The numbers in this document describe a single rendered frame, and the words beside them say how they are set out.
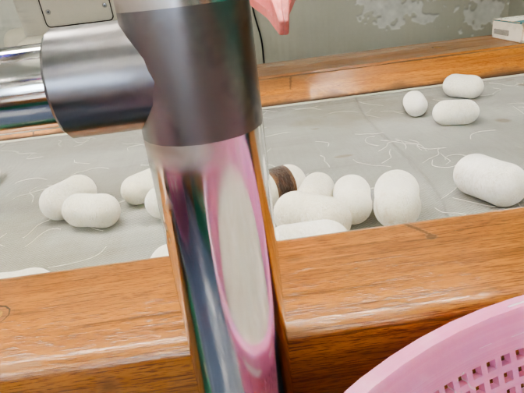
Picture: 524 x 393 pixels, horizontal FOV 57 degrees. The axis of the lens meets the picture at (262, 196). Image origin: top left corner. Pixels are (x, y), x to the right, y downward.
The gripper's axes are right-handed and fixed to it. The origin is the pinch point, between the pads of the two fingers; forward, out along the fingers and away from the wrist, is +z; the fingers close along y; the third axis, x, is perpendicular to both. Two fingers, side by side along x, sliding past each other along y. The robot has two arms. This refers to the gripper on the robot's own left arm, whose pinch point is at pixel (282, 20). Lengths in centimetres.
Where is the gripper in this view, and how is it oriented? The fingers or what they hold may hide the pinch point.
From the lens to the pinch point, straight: 38.2
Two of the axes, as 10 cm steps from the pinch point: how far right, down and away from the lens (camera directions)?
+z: 1.4, 8.9, -4.3
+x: 0.4, 4.3, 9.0
